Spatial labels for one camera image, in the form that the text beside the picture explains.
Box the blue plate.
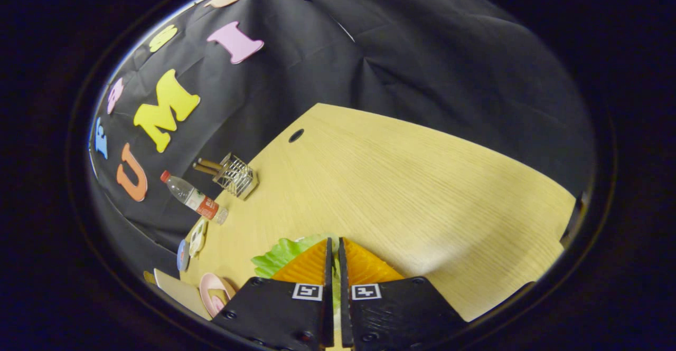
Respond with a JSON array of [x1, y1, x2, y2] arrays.
[[176, 239, 191, 272]]

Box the clear plastic water bottle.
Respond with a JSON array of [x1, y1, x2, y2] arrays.
[[160, 170, 229, 225]]

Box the green lettuce leaf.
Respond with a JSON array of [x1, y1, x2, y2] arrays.
[[250, 233, 340, 279]]

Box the metal wire utensil holder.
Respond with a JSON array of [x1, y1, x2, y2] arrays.
[[212, 153, 260, 201]]

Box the white toaster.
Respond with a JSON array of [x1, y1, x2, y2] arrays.
[[153, 268, 213, 321]]

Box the black backdrop cloth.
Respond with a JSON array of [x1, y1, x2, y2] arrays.
[[87, 0, 597, 293]]

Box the pink plate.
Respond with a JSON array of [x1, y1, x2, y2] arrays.
[[199, 272, 237, 318]]

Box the white divided condiment tray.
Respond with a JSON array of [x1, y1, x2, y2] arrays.
[[189, 217, 208, 258]]

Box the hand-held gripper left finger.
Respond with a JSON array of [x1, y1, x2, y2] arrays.
[[211, 238, 335, 351]]

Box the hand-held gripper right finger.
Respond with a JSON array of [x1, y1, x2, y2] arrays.
[[338, 237, 468, 351]]

